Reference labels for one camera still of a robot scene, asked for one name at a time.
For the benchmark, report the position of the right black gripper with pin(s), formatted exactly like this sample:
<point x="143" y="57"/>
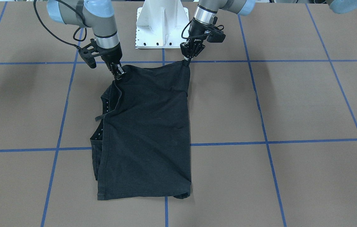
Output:
<point x="112" y="55"/>

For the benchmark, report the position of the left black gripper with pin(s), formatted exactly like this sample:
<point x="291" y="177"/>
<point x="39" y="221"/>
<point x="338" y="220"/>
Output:
<point x="195" y="33"/>

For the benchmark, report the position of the black printed t-shirt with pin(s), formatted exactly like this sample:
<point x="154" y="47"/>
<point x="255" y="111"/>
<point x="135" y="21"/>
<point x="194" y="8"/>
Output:
<point x="141" y="147"/>

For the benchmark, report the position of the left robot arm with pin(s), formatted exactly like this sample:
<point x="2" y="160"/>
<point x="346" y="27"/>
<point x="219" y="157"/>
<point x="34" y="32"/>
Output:
<point x="289" y="31"/>

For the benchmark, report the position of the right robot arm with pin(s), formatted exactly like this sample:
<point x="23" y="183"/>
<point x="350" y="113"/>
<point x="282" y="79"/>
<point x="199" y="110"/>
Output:
<point x="99" y="16"/>

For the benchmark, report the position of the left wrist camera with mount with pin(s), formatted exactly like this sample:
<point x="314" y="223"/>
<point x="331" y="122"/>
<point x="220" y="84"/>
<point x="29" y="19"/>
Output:
<point x="215" y="33"/>

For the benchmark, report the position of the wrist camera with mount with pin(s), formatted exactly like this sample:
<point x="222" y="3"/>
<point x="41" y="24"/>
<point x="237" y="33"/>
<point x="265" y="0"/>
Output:
<point x="89" y="52"/>
<point x="215" y="33"/>

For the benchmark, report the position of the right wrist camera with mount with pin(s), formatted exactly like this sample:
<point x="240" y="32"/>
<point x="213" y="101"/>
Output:
<point x="89" y="52"/>

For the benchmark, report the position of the white camera mast with base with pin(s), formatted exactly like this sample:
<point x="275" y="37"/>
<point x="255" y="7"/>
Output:
<point x="160" y="24"/>

